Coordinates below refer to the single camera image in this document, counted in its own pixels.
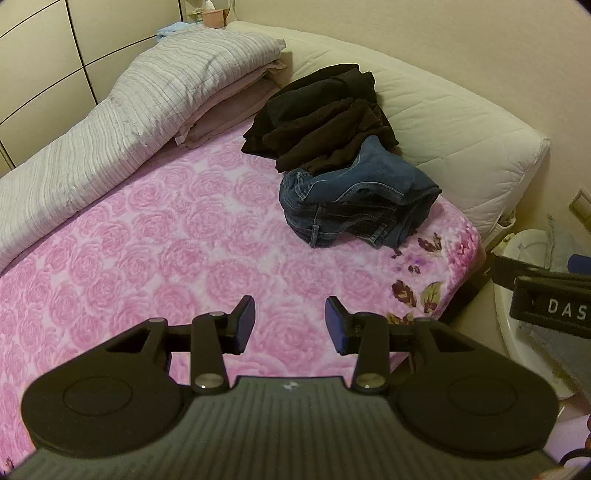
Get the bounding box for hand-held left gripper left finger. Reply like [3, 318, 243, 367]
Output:
[99, 295, 257, 396]

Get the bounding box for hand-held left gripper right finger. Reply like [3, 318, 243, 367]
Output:
[325, 295, 482, 396]

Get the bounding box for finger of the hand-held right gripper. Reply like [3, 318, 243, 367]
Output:
[490, 251, 557, 291]

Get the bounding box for blue jeans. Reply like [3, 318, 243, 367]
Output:
[278, 136, 443, 250]

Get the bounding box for white plastic bin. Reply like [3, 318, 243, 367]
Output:
[492, 228, 591, 400]

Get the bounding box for grey blue cloth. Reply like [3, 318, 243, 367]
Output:
[526, 318, 591, 384]

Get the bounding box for pink floral blanket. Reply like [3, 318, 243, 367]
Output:
[0, 124, 485, 462]

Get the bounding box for white quilted mattress pad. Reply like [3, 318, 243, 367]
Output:
[226, 21, 552, 241]

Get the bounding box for dark brown garment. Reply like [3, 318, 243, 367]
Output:
[261, 99, 400, 175]

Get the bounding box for mauve pillow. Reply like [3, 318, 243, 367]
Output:
[173, 60, 289, 149]

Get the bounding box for black garment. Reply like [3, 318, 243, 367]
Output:
[242, 64, 377, 157]

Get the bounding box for light blue cloth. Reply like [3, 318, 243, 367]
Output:
[156, 22, 195, 40]

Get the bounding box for cream wardrobe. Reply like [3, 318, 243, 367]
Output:
[0, 0, 195, 169]

